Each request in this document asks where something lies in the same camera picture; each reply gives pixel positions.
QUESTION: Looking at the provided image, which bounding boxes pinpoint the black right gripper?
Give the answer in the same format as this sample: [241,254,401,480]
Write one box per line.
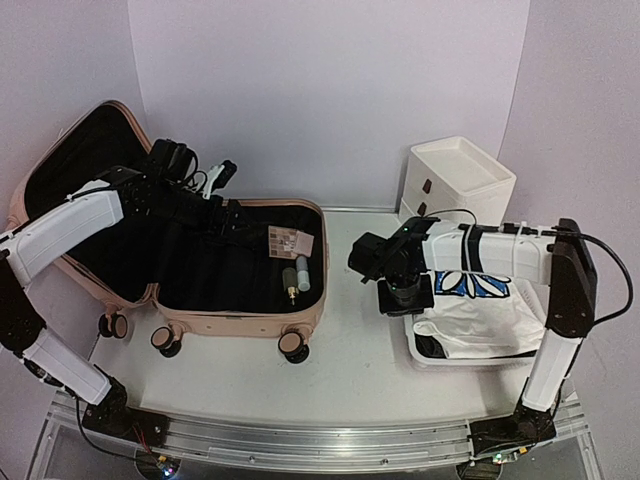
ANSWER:
[378,272,435,318]

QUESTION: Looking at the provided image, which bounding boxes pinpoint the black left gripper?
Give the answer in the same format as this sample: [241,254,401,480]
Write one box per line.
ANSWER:
[144,181,257,238]

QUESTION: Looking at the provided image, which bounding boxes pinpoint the pink hard-shell suitcase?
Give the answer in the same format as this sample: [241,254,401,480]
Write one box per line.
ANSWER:
[9,101,328,363]

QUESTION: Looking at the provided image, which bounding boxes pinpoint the dark denim jeans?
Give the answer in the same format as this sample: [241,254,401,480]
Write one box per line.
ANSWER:
[414,335,447,359]

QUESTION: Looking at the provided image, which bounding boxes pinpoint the white garment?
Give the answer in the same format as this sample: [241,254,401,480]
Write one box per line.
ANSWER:
[411,271,544,361]

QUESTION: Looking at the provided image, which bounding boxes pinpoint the white three-drawer storage cabinet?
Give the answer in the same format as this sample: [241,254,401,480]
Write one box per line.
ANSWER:
[398,136,516,226]

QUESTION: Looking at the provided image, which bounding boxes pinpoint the white perforated plastic basket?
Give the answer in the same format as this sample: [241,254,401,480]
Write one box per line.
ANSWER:
[404,280,546,369]

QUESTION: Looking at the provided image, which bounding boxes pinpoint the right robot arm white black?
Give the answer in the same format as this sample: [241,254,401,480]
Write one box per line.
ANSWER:
[349,217,597,451]

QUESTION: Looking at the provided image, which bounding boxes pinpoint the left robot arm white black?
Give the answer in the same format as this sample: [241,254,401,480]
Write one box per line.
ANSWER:
[1,166,231,437]

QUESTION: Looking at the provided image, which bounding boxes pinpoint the pink eyeshadow palette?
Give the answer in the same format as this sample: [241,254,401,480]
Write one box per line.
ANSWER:
[268,226,314,260]

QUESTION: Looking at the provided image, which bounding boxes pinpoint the frosted gold-capped cosmetic bottle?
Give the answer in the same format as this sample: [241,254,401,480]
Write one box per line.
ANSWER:
[282,267,298,306]

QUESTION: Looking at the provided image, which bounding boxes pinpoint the small white tube bottle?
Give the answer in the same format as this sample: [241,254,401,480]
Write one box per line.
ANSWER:
[295,255,311,292]

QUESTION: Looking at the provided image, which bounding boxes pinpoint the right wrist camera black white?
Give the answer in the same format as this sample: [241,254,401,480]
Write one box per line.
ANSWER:
[347,232,395,284]

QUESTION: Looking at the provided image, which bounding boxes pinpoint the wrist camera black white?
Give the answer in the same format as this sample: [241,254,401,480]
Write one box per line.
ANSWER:
[145,139,237,200]
[347,232,395,284]

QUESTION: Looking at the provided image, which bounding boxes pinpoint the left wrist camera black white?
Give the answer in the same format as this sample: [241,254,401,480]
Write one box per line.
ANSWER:
[145,139,237,200]

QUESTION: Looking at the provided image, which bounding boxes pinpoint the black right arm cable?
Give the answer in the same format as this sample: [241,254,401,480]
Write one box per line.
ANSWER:
[424,209,632,324]

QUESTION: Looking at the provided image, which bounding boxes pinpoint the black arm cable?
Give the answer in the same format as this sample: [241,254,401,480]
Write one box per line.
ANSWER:
[77,404,151,461]
[424,209,632,324]

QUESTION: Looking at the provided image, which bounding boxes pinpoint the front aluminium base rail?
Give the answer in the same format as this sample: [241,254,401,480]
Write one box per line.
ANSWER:
[27,392,601,479]

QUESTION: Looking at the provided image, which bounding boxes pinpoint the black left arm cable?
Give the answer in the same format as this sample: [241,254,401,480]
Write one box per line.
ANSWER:
[77,404,151,461]

